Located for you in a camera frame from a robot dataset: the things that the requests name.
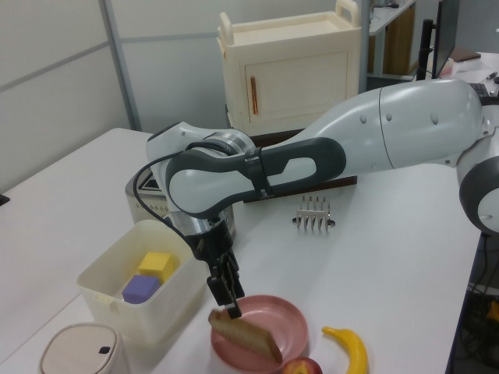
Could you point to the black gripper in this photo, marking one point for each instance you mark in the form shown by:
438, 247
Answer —
212, 245

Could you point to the slice of bread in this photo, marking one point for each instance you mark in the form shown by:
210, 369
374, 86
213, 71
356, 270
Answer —
249, 337

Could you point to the white grey Franka robot arm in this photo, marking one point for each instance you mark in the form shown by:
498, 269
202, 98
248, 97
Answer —
390, 128

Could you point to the pink plate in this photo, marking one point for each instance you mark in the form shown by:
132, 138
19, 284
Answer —
288, 323

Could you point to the yellow cube block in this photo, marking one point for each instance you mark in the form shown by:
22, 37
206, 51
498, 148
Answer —
155, 263

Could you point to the white plastic storage container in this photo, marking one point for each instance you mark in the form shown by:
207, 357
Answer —
156, 308

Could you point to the purple cube block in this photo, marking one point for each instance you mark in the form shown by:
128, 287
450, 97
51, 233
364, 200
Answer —
140, 289

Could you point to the silver metal toast rack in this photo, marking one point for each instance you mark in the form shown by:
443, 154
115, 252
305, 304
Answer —
313, 217

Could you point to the red apple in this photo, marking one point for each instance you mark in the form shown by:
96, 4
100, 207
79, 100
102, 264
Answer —
302, 367

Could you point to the cream and chrome toaster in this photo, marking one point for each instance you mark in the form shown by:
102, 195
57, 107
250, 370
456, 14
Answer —
146, 204

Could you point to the yellow banana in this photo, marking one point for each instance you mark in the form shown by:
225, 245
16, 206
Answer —
356, 348

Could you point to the beige lidded bin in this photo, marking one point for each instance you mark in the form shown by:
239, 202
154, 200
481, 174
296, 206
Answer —
80, 352

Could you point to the cream toy cabinet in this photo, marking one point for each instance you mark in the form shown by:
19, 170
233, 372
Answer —
296, 74

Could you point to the black object at table edge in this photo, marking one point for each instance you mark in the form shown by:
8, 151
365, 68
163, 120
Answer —
3, 199

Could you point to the yellow object beside table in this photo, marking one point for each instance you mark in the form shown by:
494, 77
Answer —
494, 313

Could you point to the black keyboard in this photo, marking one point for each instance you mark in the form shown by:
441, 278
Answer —
482, 90

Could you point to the black monitor with stand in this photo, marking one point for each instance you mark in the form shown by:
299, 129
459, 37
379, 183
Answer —
444, 39

